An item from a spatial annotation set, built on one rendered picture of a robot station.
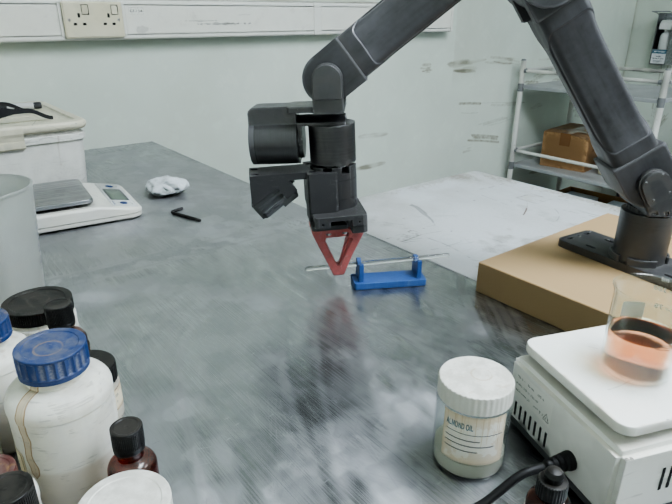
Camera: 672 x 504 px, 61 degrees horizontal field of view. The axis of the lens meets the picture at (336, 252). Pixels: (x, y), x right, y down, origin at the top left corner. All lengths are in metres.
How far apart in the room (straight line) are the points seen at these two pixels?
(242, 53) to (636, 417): 1.62
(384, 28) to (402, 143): 1.70
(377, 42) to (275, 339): 0.35
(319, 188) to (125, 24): 1.08
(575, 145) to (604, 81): 2.06
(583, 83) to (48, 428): 0.62
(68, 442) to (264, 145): 0.40
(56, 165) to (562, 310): 1.00
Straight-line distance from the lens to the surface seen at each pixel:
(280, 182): 0.69
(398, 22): 0.67
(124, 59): 1.73
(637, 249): 0.79
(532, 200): 1.20
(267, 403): 0.56
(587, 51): 0.71
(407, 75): 2.32
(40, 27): 1.63
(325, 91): 0.65
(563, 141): 2.80
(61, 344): 0.45
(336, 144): 0.68
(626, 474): 0.46
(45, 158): 1.29
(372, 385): 0.58
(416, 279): 0.78
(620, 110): 0.74
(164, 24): 1.72
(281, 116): 0.69
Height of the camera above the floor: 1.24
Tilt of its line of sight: 23 degrees down
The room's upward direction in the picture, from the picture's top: straight up
